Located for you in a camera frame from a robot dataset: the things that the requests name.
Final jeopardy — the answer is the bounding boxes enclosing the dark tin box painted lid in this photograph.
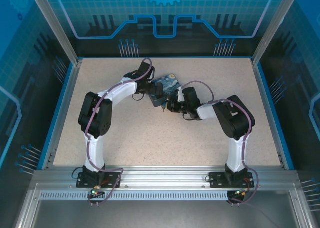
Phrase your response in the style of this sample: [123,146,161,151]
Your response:
[148,73,186,108]

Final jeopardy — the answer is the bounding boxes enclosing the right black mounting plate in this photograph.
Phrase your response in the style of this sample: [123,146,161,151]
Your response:
[208,172,256,189]

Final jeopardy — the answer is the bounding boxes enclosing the black mounting plate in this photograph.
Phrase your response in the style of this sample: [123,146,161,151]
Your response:
[75,172,123,189]
[208,172,256,189]

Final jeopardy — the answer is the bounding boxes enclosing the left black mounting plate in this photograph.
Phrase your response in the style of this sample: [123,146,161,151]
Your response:
[75,172,123,189]

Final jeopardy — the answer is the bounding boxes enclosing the right connector with orange plug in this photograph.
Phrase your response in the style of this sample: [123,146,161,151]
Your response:
[234,188,251,198]

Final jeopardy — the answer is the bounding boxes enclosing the left connector with green light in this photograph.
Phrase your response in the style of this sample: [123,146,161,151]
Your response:
[90,186,105,198]

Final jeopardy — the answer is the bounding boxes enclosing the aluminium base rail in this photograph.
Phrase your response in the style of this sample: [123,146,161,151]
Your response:
[32,165,298,191]

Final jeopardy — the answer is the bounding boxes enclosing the right aluminium side rail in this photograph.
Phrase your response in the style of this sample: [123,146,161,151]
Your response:
[251,59,288,170]

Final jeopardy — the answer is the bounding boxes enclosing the aluminium side rail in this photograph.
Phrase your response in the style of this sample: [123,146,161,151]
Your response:
[251,59,288,170]
[41,59,83,170]

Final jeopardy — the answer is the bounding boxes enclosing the left aluminium side rail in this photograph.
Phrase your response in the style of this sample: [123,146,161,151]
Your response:
[41,59,83,170]

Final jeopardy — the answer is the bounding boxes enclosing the slotted cable duct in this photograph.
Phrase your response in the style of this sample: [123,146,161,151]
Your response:
[39,191,235,201]

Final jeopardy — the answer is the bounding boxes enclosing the left aluminium frame post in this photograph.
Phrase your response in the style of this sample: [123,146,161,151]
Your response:
[27,0,84,65]

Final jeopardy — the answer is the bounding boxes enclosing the aluminium frame post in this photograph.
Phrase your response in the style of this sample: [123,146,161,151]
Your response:
[27,0,84,65]
[250,0,299,66]

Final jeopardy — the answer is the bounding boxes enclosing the right aluminium frame post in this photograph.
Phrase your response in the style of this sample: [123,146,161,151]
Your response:
[250,0,299,66]

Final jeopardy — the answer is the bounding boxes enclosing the thin grey cable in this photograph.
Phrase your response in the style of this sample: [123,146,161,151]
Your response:
[239,203,282,228]

